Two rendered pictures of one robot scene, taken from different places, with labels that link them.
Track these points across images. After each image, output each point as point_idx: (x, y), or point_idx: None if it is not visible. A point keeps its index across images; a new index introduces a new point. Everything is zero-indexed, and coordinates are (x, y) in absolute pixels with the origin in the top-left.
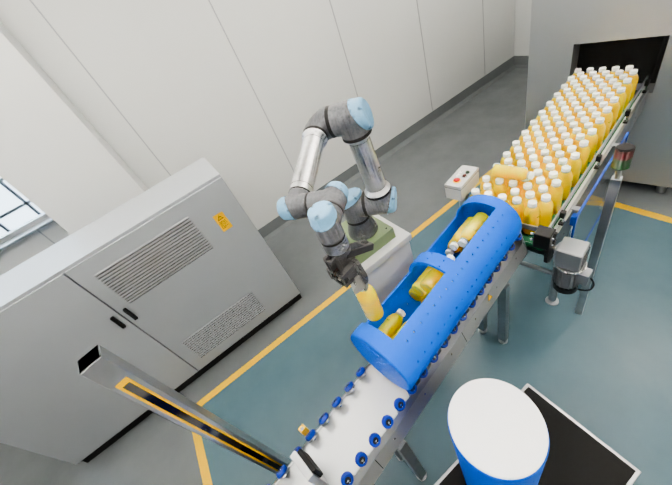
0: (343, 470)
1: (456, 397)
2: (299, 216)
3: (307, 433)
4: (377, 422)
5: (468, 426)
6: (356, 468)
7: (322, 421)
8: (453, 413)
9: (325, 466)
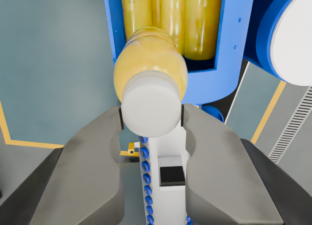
0: (184, 143)
1: (277, 38)
2: None
3: (134, 144)
4: None
5: (298, 59)
6: None
7: (146, 142)
8: (279, 58)
9: (169, 151)
